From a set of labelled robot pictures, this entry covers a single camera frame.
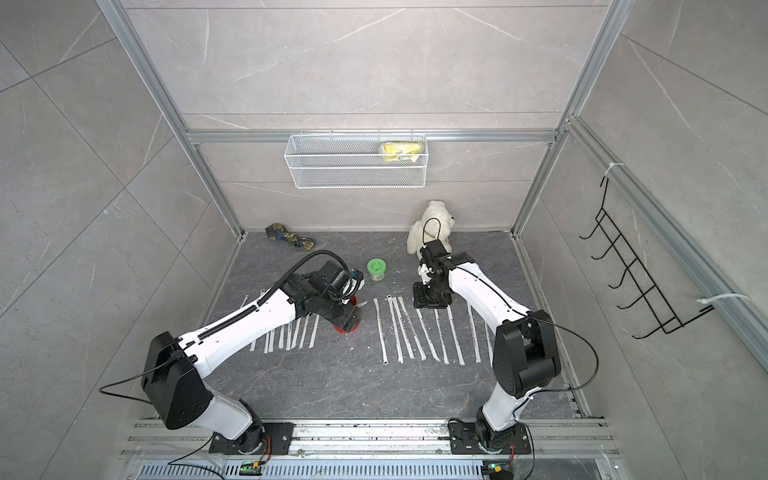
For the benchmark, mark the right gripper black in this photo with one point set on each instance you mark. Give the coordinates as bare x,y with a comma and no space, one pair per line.
420,300

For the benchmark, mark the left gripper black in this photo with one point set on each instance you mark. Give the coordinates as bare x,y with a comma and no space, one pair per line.
350,317

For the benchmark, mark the red cup container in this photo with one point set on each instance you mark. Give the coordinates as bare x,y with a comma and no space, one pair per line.
349,316

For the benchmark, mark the white straw eleventh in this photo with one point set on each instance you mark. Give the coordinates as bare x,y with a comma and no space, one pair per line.
295,334

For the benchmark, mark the white straw seventeenth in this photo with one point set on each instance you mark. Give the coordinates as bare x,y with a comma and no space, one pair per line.
488,337

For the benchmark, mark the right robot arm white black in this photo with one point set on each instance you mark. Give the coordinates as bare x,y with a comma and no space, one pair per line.
525,356

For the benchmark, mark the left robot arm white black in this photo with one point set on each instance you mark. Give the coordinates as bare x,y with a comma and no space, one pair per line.
177,367

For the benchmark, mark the green lid jar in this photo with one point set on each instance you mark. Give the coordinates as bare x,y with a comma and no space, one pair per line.
377,269

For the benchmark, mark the white plush dog toy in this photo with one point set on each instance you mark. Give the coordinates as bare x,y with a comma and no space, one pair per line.
436,224

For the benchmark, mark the camouflage cloth piece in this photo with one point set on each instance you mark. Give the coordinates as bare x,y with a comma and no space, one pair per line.
279,232

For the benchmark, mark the yellow sponge in basket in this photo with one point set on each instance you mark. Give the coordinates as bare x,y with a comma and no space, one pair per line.
401,151

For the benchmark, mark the white wire mesh basket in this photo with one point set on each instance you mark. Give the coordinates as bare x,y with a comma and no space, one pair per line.
347,161

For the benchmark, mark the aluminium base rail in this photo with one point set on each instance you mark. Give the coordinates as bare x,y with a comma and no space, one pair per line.
434,438

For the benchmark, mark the black wire hook rack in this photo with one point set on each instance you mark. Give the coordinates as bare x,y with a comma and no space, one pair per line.
635,273

